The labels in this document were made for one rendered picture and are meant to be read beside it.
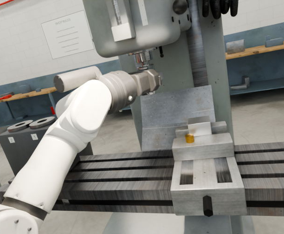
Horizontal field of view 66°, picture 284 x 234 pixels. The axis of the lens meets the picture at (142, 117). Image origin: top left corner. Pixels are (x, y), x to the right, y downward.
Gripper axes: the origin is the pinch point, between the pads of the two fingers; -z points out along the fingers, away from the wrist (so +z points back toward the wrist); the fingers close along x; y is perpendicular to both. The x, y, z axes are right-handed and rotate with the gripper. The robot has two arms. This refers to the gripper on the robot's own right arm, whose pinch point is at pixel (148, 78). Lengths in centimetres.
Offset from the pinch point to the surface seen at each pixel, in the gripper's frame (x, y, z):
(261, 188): -27.1, 28.6, 1.4
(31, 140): 39.8, 13.4, 19.6
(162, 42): -9.7, -8.5, 5.0
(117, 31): -3.9, -12.5, 12.6
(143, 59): -1.2, -5.5, 2.1
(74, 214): 140, 123, -31
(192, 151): -12.4, 19.0, 4.3
